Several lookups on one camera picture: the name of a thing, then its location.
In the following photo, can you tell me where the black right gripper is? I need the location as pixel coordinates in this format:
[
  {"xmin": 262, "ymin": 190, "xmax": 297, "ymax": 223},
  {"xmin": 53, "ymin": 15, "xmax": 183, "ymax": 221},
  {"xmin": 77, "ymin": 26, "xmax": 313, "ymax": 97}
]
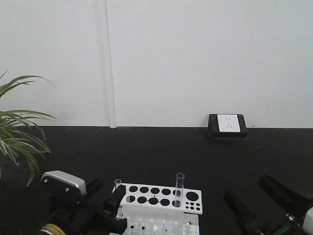
[{"xmin": 224, "ymin": 175, "xmax": 313, "ymax": 235}]

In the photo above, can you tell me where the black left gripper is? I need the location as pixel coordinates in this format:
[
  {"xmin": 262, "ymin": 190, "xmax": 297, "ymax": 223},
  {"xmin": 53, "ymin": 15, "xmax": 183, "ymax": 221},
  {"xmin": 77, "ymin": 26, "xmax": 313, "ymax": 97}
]
[{"xmin": 48, "ymin": 178, "xmax": 127, "ymax": 235}]

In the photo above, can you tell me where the short transparent test tube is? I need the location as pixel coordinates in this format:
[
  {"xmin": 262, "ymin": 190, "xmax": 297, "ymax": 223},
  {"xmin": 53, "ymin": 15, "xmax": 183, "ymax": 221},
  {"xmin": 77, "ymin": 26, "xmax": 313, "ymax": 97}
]
[{"xmin": 113, "ymin": 179, "xmax": 122, "ymax": 191}]

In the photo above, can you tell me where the tall transparent test tube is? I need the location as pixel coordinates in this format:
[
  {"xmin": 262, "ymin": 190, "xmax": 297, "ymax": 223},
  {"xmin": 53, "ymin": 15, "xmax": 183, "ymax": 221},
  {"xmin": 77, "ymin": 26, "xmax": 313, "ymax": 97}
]
[{"xmin": 174, "ymin": 172, "xmax": 185, "ymax": 208}]

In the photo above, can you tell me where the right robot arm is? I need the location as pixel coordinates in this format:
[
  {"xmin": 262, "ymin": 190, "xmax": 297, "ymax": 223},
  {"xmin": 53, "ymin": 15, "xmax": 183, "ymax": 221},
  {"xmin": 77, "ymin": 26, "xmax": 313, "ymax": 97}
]
[{"xmin": 223, "ymin": 175, "xmax": 313, "ymax": 235}]

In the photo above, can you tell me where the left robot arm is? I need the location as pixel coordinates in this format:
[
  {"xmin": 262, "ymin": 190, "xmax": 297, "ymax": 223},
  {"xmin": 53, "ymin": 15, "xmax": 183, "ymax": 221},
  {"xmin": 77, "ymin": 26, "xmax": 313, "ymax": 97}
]
[{"xmin": 38, "ymin": 177, "xmax": 127, "ymax": 235}]

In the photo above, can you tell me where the white test tube rack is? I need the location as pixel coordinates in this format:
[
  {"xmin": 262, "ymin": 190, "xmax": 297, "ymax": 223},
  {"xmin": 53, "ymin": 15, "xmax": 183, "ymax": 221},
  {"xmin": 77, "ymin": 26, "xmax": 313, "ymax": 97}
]
[{"xmin": 117, "ymin": 183, "xmax": 203, "ymax": 235}]

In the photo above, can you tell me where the white socket on black base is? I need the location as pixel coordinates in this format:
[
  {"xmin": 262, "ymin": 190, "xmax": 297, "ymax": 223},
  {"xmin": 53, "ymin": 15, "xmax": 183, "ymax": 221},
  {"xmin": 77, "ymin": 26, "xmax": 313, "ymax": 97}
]
[{"xmin": 208, "ymin": 114, "xmax": 247, "ymax": 138}]

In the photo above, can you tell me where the green potted plant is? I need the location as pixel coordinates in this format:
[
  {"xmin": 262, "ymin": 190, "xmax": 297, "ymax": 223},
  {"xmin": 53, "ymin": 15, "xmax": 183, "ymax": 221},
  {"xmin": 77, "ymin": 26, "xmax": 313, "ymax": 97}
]
[{"xmin": 0, "ymin": 70, "xmax": 57, "ymax": 187}]

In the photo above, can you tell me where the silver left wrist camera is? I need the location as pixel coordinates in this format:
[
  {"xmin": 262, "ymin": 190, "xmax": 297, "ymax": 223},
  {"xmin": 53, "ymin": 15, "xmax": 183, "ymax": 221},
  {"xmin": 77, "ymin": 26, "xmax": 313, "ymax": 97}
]
[{"xmin": 41, "ymin": 170, "xmax": 87, "ymax": 203}]

